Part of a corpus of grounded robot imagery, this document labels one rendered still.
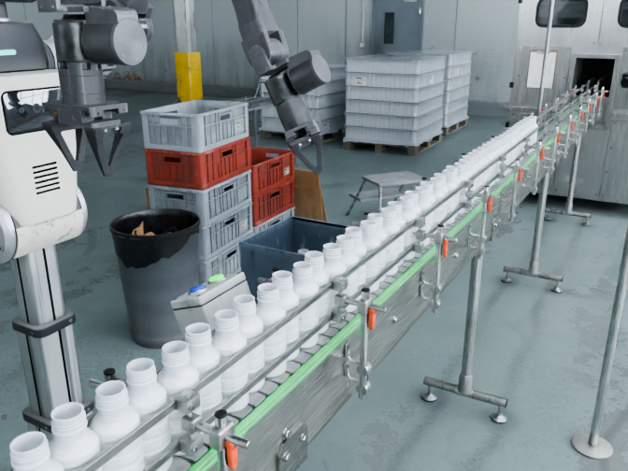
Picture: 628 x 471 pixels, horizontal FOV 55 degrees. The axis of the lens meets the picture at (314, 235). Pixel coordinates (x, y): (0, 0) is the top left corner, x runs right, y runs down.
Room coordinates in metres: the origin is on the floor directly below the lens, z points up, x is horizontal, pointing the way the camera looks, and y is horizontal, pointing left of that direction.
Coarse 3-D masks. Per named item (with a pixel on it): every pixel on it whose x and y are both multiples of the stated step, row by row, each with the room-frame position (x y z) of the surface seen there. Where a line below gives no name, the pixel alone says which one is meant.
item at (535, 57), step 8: (536, 56) 5.41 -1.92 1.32; (552, 56) 5.35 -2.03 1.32; (528, 64) 5.44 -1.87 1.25; (536, 64) 5.41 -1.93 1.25; (552, 64) 5.34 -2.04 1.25; (528, 72) 5.44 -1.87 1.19; (536, 72) 5.40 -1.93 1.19; (552, 72) 5.34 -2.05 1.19; (528, 80) 5.43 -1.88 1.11; (536, 80) 5.40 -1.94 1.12; (552, 80) 5.33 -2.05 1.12; (544, 88) 5.36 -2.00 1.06; (552, 88) 5.33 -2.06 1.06
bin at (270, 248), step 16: (288, 224) 2.01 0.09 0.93; (304, 224) 2.00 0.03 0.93; (320, 224) 1.97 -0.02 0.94; (336, 224) 1.94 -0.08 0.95; (256, 240) 1.84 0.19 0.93; (272, 240) 1.92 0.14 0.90; (288, 240) 2.00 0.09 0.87; (304, 240) 2.00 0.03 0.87; (320, 240) 1.97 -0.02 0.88; (240, 256) 1.77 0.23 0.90; (256, 256) 1.74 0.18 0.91; (272, 256) 1.71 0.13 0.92; (288, 256) 1.68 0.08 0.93; (304, 256) 1.65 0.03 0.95; (256, 272) 1.74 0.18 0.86; (256, 288) 1.74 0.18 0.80
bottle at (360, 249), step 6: (348, 228) 1.27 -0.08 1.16; (354, 228) 1.27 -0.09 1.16; (360, 228) 1.26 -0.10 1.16; (348, 234) 1.24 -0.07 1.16; (354, 234) 1.24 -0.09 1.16; (360, 234) 1.24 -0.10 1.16; (354, 240) 1.24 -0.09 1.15; (360, 240) 1.24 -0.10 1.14; (354, 246) 1.24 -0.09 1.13; (360, 246) 1.24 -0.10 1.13; (354, 252) 1.23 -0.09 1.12; (360, 252) 1.23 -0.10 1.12; (360, 258) 1.23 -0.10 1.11; (360, 270) 1.23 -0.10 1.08; (360, 276) 1.23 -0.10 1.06; (360, 282) 1.23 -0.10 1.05; (360, 288) 1.23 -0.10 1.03
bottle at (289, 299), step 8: (280, 272) 1.02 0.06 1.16; (288, 272) 1.01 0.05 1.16; (272, 280) 1.00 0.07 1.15; (280, 280) 0.98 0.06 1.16; (288, 280) 0.99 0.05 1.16; (280, 288) 0.98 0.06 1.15; (288, 288) 0.99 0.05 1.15; (280, 296) 0.98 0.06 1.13; (288, 296) 0.98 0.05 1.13; (296, 296) 1.00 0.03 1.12; (280, 304) 0.97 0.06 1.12; (288, 304) 0.98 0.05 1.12; (296, 304) 0.99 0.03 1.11; (288, 312) 0.98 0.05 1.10; (296, 320) 0.99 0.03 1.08; (288, 328) 0.97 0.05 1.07; (296, 328) 0.99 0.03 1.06; (288, 336) 0.97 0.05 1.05; (296, 336) 0.99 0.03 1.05; (288, 344) 0.97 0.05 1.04; (296, 352) 0.99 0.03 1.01; (288, 360) 0.98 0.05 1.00
